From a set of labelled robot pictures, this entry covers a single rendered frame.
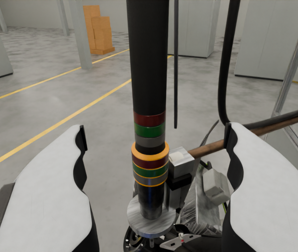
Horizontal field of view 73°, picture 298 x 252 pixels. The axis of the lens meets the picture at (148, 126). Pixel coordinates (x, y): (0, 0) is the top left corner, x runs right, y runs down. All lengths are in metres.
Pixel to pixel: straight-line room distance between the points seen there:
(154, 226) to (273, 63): 5.53
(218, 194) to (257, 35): 5.03
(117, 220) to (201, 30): 6.34
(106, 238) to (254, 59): 4.95
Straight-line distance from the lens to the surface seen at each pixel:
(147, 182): 0.24
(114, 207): 2.14
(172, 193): 0.28
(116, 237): 1.98
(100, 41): 8.30
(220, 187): 0.76
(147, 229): 0.30
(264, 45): 5.62
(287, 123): 0.40
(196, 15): 7.33
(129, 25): 0.18
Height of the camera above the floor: 1.70
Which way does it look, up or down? 32 degrees down
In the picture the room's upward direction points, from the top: 1 degrees counter-clockwise
